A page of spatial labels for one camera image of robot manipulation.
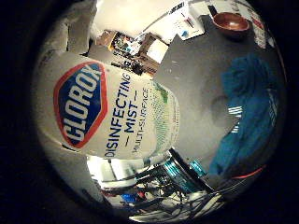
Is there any white Clorox spray bottle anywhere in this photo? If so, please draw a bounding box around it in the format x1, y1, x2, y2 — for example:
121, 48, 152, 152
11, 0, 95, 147
33, 50, 181, 161

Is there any teal cloth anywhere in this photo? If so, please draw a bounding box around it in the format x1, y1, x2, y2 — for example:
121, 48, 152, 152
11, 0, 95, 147
207, 53, 283, 176

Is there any cluttered wooden shelf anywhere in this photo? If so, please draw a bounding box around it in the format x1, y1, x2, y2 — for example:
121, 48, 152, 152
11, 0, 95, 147
97, 29, 171, 77

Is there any white printed paper sheet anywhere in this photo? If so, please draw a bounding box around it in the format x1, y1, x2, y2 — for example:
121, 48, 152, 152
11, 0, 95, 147
169, 1, 206, 41

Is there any brown wooden bowl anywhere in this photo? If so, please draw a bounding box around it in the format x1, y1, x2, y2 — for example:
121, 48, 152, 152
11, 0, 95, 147
212, 11, 251, 40

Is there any black teal table frame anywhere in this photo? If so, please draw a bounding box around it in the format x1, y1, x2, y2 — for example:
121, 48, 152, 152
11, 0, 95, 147
136, 148, 218, 194

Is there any red cable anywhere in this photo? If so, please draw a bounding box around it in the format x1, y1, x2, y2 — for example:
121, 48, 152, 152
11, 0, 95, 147
232, 166, 267, 180

